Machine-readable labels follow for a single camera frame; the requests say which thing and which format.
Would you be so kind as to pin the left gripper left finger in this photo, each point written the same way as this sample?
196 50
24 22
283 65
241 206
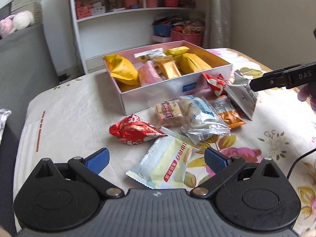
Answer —
87 171

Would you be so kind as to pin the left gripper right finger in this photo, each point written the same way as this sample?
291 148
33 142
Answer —
226 171

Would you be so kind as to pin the white blue bread pack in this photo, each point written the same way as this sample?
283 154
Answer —
200 120

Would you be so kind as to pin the orange white snack pack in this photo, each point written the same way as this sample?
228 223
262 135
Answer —
226 111

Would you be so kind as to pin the white pecan nut pack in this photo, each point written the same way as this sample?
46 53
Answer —
241 94

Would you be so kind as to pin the large red snack pack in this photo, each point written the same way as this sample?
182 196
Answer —
133 130

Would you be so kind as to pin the pale green white snack pack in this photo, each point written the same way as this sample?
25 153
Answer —
164 164

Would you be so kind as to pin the purple gloved hand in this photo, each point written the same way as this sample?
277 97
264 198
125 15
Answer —
308 92

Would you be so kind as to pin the floral tablecloth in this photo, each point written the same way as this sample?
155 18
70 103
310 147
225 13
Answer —
73 119

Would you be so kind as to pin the brown cracker pack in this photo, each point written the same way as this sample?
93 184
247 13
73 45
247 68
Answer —
169 114

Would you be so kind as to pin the small red candy pack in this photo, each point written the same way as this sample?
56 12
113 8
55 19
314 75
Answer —
216 84

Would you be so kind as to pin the lace curtain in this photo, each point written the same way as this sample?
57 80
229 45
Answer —
217 24

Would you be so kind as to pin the checkered grey pillow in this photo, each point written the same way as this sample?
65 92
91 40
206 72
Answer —
4 114

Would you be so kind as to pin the pink white snack box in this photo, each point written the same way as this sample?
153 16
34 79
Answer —
141 98

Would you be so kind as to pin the pink basket on floor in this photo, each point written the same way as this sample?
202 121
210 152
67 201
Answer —
193 38

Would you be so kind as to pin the orange caramel snack pack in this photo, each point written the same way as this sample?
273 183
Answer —
168 66

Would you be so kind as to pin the pink snack pack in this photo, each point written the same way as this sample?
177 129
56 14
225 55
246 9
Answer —
149 74

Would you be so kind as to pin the small yellow snack pack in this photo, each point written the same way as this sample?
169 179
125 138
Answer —
177 51

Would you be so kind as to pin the white nut mix pack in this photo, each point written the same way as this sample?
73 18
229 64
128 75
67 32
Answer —
149 55

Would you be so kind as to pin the blue storage bin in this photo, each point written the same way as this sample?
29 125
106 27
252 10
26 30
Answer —
162 30

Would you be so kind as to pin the white shelf unit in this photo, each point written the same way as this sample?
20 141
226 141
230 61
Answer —
114 31

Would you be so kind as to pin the small pink shelf basket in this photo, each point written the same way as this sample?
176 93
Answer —
84 11

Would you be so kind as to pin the pink white plush toy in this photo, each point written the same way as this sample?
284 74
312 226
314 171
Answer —
16 22

